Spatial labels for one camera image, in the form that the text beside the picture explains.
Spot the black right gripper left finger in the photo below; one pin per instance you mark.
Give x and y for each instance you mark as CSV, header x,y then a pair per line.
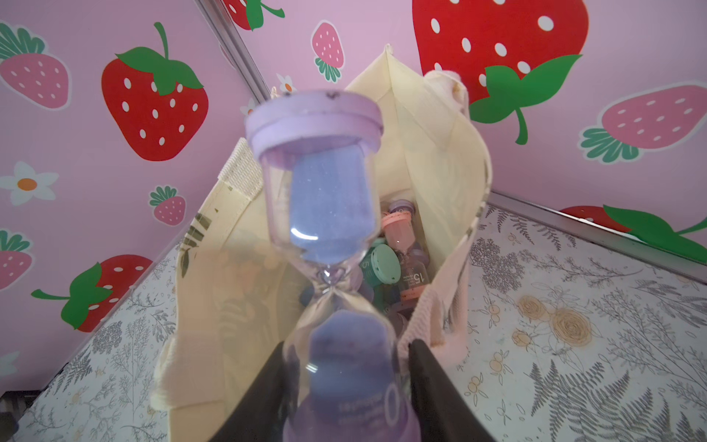
x,y
260,414

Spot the purple hourglass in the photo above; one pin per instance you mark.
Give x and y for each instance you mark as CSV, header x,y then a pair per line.
x,y
343,380

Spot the silver corner frame post left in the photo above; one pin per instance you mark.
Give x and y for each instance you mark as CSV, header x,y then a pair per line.
x,y
235,49

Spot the pink hourglass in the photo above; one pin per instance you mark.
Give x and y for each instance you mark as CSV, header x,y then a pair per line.
x,y
400,236

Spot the green hourglass inside bag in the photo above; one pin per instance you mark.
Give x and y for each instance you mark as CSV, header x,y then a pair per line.
x,y
381,268

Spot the cream canvas tote bag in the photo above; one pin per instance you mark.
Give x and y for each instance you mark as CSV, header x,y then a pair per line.
x,y
235,293

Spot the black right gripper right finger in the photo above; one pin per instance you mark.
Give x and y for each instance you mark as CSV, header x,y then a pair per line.
x,y
442,413

